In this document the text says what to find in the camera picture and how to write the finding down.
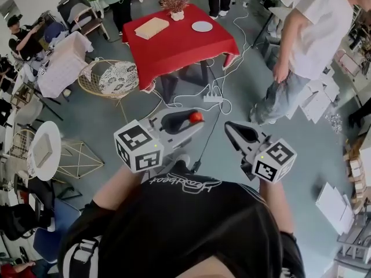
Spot person's black shirt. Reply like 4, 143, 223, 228
57, 171, 307, 278

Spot black cable with adapter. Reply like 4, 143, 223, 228
190, 59, 221, 173

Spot grey chair with wooden frame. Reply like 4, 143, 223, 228
57, 0, 110, 41

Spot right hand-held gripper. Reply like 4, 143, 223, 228
224, 121, 298, 184

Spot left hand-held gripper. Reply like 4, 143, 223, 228
114, 108, 206, 174

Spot white cable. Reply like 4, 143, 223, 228
144, 1, 253, 118

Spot white power strip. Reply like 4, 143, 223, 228
203, 93, 224, 104

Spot black office chair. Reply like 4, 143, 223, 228
0, 203, 39, 242

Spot round white side table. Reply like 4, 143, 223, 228
27, 120, 62, 182

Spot blue chair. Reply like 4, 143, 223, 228
32, 197, 82, 264

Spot dried plant in white pot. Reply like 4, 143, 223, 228
159, 0, 192, 21

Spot table with white cloth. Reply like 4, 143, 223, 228
37, 31, 94, 98

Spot table with red cloth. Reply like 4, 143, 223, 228
121, 3, 241, 104

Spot gold wire side table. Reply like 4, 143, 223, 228
56, 140, 106, 180

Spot person's right forearm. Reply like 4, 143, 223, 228
257, 180, 294, 235

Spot gold wire chair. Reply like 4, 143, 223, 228
77, 59, 139, 124

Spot flat white cardboard sheets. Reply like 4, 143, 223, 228
315, 182, 355, 235

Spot person's white shoe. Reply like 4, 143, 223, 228
173, 153, 191, 169

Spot flat beige box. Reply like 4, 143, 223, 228
134, 17, 170, 39

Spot black and white patterned cushion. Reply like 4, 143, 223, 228
98, 61, 139, 93

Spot pile of white cardboard boxes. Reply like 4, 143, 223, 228
285, 73, 340, 124

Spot round grey plate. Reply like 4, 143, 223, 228
191, 21, 213, 32

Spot small beige box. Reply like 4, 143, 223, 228
31, 134, 54, 168

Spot person's left forearm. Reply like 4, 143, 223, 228
93, 165, 146, 213

